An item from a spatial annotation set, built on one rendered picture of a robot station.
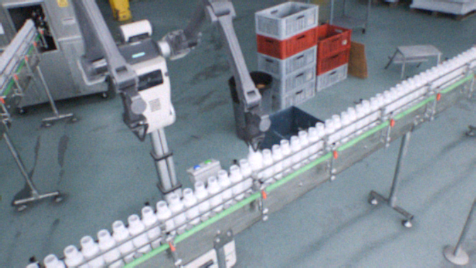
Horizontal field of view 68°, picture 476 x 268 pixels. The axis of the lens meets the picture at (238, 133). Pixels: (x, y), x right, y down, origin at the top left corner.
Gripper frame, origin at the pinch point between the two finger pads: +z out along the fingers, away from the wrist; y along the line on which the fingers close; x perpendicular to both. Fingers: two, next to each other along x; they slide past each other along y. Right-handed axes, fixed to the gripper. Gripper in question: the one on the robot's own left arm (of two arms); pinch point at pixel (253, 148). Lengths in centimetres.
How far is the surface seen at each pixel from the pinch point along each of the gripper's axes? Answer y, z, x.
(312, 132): -2.5, 4.9, -34.1
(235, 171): -3.2, 4.6, 12.1
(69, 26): 366, 16, 4
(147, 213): -2, 5, 53
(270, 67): 190, 65, -161
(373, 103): -2, 6, -81
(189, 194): -3.2, 4.8, 34.8
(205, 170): 11.8, 9.6, 19.5
